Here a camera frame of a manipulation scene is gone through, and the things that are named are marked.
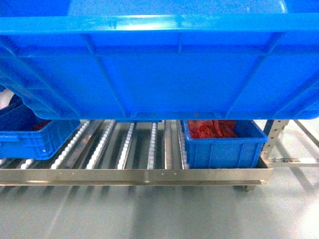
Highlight blue crate on left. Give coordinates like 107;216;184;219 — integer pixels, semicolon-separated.
0;86;80;160

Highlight blue crate with red parts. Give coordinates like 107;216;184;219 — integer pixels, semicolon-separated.
181;120;268;169

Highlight large blue plastic crate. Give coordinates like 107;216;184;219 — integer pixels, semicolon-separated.
0;0;319;121

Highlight stainless steel roller shelf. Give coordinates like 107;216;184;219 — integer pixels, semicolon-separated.
0;120;319;191

